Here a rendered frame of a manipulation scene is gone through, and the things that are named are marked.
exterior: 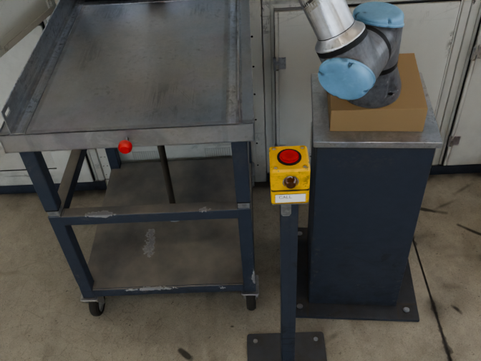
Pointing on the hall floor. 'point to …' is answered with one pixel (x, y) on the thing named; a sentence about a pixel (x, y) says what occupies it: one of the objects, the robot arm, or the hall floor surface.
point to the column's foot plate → (411, 313)
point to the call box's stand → (287, 306)
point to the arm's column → (363, 221)
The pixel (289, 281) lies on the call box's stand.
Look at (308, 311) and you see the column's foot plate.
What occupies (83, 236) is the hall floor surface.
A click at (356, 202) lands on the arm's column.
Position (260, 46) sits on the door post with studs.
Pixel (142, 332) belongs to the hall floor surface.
